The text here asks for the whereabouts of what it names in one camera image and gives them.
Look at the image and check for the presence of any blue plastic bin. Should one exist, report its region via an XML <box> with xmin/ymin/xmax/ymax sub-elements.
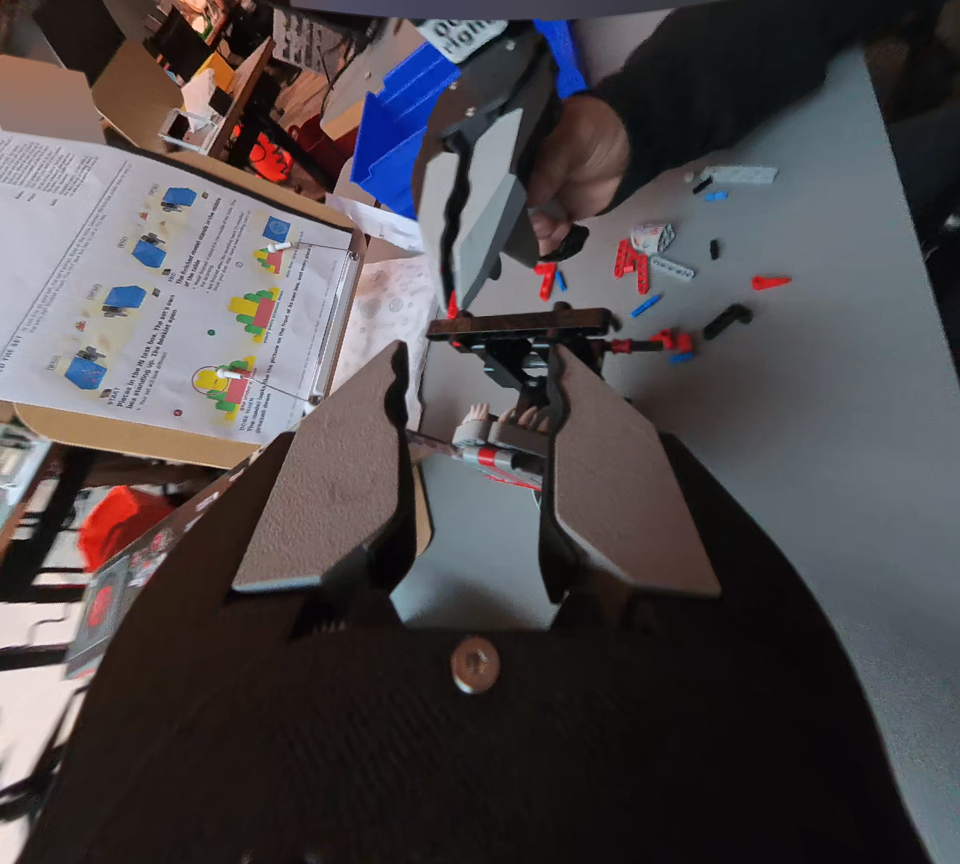
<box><xmin>351</xmin><ymin>18</ymin><xmax>591</xmax><ymax>222</ymax></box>

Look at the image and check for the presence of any instruction sheet on clipboard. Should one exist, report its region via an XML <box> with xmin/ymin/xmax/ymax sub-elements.
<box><xmin>0</xmin><ymin>121</ymin><xmax>371</xmax><ymax>473</ymax></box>

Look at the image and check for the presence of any person's right hand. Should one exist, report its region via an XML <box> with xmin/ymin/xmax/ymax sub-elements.
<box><xmin>523</xmin><ymin>95</ymin><xmax>631</xmax><ymax>256</ymax></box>

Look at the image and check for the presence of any printed instruction sheet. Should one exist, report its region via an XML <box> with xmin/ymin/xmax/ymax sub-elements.
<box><xmin>0</xmin><ymin>129</ymin><xmax>359</xmax><ymax>447</ymax></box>

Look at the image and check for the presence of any patterned paper bag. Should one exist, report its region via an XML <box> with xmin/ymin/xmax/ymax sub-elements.
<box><xmin>330</xmin><ymin>255</ymin><xmax>441</xmax><ymax>394</ymax></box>

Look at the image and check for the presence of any black bent toy beam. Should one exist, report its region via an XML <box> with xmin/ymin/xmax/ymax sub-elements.
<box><xmin>702</xmin><ymin>303</ymin><xmax>754</xmax><ymax>342</ymax></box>

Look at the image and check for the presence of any grey red toy brick model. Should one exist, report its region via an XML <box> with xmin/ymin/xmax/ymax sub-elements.
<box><xmin>405</xmin><ymin>305</ymin><xmax>672</xmax><ymax>492</ymax></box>

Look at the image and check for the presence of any clear acrylic holder bar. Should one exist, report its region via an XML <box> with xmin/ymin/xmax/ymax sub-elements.
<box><xmin>309</xmin><ymin>247</ymin><xmax>363</xmax><ymax>409</ymax></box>

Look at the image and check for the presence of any person's right forearm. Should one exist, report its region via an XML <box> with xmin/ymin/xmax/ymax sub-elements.
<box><xmin>592</xmin><ymin>1</ymin><xmax>888</xmax><ymax>214</ymax></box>

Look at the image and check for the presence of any cardboard toy set box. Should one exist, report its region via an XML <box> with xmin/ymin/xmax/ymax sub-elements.
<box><xmin>63</xmin><ymin>429</ymin><xmax>303</xmax><ymax>683</ymax></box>

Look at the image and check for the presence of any long black toy beam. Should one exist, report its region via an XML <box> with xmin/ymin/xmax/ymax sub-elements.
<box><xmin>425</xmin><ymin>306</ymin><xmax>621</xmax><ymax>342</ymax></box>

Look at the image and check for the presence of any plain white paper bag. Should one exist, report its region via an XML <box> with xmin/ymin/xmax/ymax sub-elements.
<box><xmin>324</xmin><ymin>191</ymin><xmax>426</xmax><ymax>255</ymax></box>

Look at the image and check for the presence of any long white toy beam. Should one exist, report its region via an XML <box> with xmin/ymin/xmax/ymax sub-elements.
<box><xmin>700</xmin><ymin>164</ymin><xmax>780</xmax><ymax>187</ymax></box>

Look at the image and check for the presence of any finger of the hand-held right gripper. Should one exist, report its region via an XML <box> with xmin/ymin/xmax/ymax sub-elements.
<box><xmin>452</xmin><ymin>108</ymin><xmax>530</xmax><ymax>312</ymax></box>
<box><xmin>412</xmin><ymin>150</ymin><xmax>471</xmax><ymax>319</ymax></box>

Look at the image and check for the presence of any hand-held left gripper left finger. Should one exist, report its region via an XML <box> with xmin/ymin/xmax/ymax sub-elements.
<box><xmin>232</xmin><ymin>341</ymin><xmax>418</xmax><ymax>594</ymax></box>

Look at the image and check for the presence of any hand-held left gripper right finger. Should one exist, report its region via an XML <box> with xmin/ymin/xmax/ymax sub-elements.
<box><xmin>538</xmin><ymin>343</ymin><xmax>723</xmax><ymax>606</ymax></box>

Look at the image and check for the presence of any small white sign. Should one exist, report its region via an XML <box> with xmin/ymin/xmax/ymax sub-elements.
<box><xmin>270</xmin><ymin>7</ymin><xmax>355</xmax><ymax>68</ymax></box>

